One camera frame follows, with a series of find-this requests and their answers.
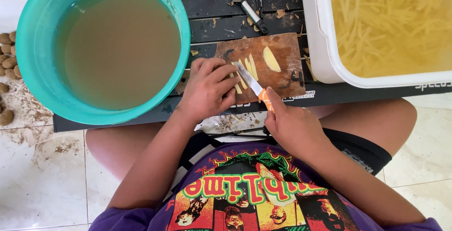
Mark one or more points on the white plastic tub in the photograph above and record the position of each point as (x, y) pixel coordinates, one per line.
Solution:
(319, 40)

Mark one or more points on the scattered potato peel scraps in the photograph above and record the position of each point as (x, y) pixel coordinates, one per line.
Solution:
(280, 13)

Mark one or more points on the peeled potato half slice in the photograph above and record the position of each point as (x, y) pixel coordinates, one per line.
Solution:
(271, 60)

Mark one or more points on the teal plastic basin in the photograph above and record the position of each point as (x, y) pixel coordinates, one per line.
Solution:
(33, 54)

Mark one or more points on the person's right leg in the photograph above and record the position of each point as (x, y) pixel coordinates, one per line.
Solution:
(374, 121)

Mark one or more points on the purple printed t-shirt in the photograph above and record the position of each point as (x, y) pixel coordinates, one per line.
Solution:
(247, 188)

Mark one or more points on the person's leg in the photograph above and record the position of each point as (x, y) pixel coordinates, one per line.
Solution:
(113, 146)
(374, 121)

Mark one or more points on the group of unpeeled muddy potatoes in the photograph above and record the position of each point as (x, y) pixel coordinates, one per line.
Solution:
(9, 63)

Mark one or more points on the person's right hand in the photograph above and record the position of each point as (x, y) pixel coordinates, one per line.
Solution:
(296, 128)

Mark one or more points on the black shorts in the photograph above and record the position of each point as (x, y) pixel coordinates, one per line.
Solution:
(363, 153)

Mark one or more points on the metal vegetable peeler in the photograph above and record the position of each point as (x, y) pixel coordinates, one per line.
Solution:
(250, 11)

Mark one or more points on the person's left leg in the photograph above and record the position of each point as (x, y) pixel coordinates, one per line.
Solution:
(113, 146)

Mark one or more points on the heap of cut potato sticks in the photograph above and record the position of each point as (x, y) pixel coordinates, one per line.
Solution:
(392, 22)

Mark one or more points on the person's left hand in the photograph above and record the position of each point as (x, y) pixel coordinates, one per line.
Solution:
(201, 93)

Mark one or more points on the raw potato stick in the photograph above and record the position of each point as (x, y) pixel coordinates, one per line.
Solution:
(242, 65)
(254, 67)
(248, 67)
(238, 89)

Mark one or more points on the worn wooden cutting board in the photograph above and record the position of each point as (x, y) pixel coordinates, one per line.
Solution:
(282, 47)

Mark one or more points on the muddy brown water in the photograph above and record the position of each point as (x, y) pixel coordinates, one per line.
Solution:
(120, 47)

